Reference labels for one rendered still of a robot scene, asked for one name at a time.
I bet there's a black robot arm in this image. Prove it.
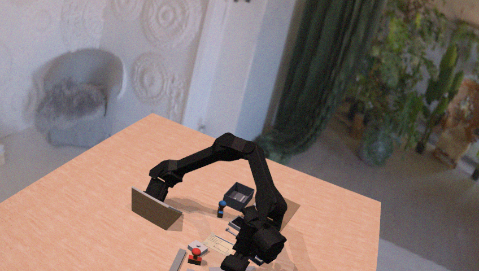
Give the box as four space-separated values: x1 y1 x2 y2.
143 133 288 264

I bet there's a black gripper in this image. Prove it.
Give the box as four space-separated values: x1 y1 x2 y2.
220 232 256 271

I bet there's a cream inspection card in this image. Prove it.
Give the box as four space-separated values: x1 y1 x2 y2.
200 232 235 256

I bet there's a black stamp pad tin with blue label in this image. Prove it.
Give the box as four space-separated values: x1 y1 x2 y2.
248 256 265 266

